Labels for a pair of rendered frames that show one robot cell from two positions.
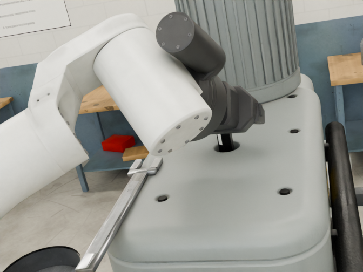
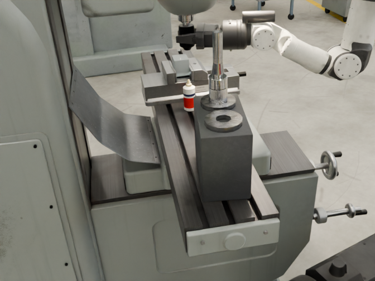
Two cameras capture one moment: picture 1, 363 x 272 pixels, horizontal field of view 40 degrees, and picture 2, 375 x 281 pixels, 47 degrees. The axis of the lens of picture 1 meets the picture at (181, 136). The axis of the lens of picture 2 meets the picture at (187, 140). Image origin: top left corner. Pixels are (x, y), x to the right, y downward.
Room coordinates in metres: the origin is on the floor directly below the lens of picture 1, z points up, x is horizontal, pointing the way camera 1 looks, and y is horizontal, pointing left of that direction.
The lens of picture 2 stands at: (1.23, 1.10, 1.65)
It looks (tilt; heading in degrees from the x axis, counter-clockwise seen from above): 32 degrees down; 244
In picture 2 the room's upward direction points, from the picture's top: 3 degrees counter-clockwise
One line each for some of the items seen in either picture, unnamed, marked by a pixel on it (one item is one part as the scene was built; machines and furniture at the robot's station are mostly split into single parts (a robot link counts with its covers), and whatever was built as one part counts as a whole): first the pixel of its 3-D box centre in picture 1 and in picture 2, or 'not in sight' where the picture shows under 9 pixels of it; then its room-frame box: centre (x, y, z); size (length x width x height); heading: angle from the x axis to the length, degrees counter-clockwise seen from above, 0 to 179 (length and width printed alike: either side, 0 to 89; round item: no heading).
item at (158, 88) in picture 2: not in sight; (189, 78); (0.57, -0.22, 1.01); 0.35 x 0.15 x 0.11; 164
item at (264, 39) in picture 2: not in sight; (255, 30); (0.48, 0.06, 1.24); 0.11 x 0.11 x 0.11; 58
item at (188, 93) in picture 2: not in sight; (189, 94); (0.63, -0.10, 1.01); 0.04 x 0.04 x 0.11
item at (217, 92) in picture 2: not in sight; (217, 90); (0.72, 0.24, 1.19); 0.05 x 0.05 x 0.06
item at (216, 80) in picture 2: not in sight; (217, 77); (0.72, 0.24, 1.22); 0.05 x 0.05 x 0.01
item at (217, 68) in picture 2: not in sight; (217, 54); (0.72, 0.24, 1.28); 0.03 x 0.03 x 0.11
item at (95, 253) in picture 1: (122, 205); not in sight; (0.53, 0.09, 1.89); 0.24 x 0.04 x 0.01; 164
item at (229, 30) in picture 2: not in sight; (216, 35); (0.57, -0.01, 1.23); 0.13 x 0.12 x 0.10; 58
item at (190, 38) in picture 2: not in sight; (186, 39); (0.66, -0.03, 1.23); 0.06 x 0.02 x 0.03; 148
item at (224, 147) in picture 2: not in sight; (221, 143); (0.74, 0.29, 1.06); 0.22 x 0.12 x 0.20; 66
